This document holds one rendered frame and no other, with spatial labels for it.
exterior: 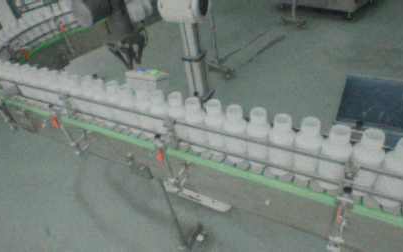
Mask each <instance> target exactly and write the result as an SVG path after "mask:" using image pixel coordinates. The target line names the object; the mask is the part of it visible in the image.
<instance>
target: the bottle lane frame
mask: <svg viewBox="0 0 403 252"><path fill-rule="evenodd" d="M9 103H10V104H11V106H12V107H14V108H16V109H17V110H19V111H23V112H24V113H25V114H26V116H27V118H29V119H32V120H34V121H32V125H34V127H35V128H36V130H32V129H30V128H28V127H27V128H28V129H29V130H30V131H32V132H34V133H36V134H39V135H41V136H43V137H47V138H49V139H52V140H54V141H58V142H60V143H62V144H65V145H68V146H70V141H69V140H68V138H67V137H66V135H65V133H64V132H63V130H62V129H61V127H58V128H57V127H56V126H55V125H54V123H53V122H52V121H51V120H49V121H48V122H47V123H45V122H44V121H43V120H44V119H45V118H47V117H48V116H50V114H49V111H46V110H43V109H40V108H39V109H38V108H36V107H32V106H29V105H25V104H22V103H20V102H15V101H10V102H9ZM61 119H62V121H63V123H64V124H65V126H66V127H67V128H68V131H69V132H70V134H71V135H72V138H73V139H74V141H78V140H79V139H81V137H83V134H82V133H81V130H80V129H82V130H84V132H85V133H86V136H85V137H86V138H88V139H89V141H90V143H91V144H90V145H89V146H88V147H87V148H86V149H85V150H84V152H86V153H90V154H92V155H95V156H97V157H102V158H103V159H105V160H109V161H111V162H115V163H116V164H120V165H122V166H124V167H127V168H129V166H128V164H127V162H126V159H127V157H128V158H133V159H135V160H139V161H141V162H143V163H144V164H146V165H147V166H148V169H149V171H150V174H151V176H152V177H154V178H158V179H159V180H162V181H166V182H167V183H168V174H167V172H166V168H165V166H164V162H159V160H158V158H157V155H155V156H154V158H150V153H152V151H153V150H154V149H155V146H154V144H153V143H152V142H150V141H148V139H147V140H146V141H145V140H143V139H139V137H140V136H139V137H137V138H136V137H131V136H130V134H129V135H127V134H122V132H115V131H113V130H114V129H113V130H108V129H106V127H104V128H103V127H99V126H98V125H99V124H98V125H92V124H90V123H84V122H83V121H77V119H73V118H70V117H66V116H61ZM85 137H84V138H83V139H82V140H81V141H79V147H80V148H81V150H82V149H83V148H84V147H85V146H87V144H88V143H87V141H86V139H85ZM166 154H167V157H168V161H169V163H170V165H171V169H172V171H173V176H177V175H178V174H179V172H180V170H181V169H182V167H181V165H180V160H181V161H183V162H185V164H186V167H187V169H184V171H187V172H188V174H189V178H187V180H186V181H185V183H183V185H182V188H185V189H186V190H190V191H191V192H196V193H198V194H201V195H203V196H205V197H209V198H210V199H214V200H217V201H220V202H222V203H226V204H228V205H230V206H233V207H235V208H239V209H241V210H244V211H246V212H250V213H252V214H254V215H258V216H260V217H263V218H265V219H269V220H271V221H275V222H276V223H280V224H282V225H284V226H287V227H289V228H294V229H295V230H299V231H300V232H305V233H306V234H310V235H312V236H316V237H318V238H319V239H323V240H325V241H328V238H329V234H330V232H331V227H332V225H333V222H334V218H335V215H336V210H337V208H338V207H337V206H335V205H334V199H335V197H333V196H329V195H327V194H326V189H324V191H323V193H319V192H317V191H312V190H310V184H309V183H308V185H307V187H306V188H303V187H298V186H296V185H294V184H293V183H294V179H292V181H291V182H290V183H287V182H283V181H280V180H278V175H277V176H276V178H274V179H273V178H269V177H266V176H263V173H264V170H263V171H262V173H261V174H260V175H259V174H257V173H252V172H250V171H249V169H250V167H249V168H248V169H247V170H246V171H245V170H243V169H238V168H237V167H236V165H237V163H236V164H235V165H234V166H233V167H231V166H229V165H226V164H224V160H223V161H222V162H220V163H219V162H215V161H212V160H211V158H212V156H211V157H210V158H209V159H205V158H203V157H200V154H201V153H199V154H198V155H192V154H189V150H188V151H187V152H186V153H185V152H182V151H178V148H176V149H173V148H169V147H168V149H167V151H166ZM347 213H349V214H351V218H350V220H349V222H346V223H345V224H346V225H348V226H347V229H346V231H345V232H344V231H343V232H342V238H344V240H343V243H340V246H342V247H345V248H347V249H351V250H353V251H357V252H403V213H402V210H400V213H399V215H398V216H397V215H392V214H390V213H386V212H384V211H382V205H381V204H380V206H379V208H378V209H372V208H370V207H367V206H363V205H362V199H360V202H359V203H358V204H356V203H354V205H353V209H352V210H348V209H347Z"/></svg>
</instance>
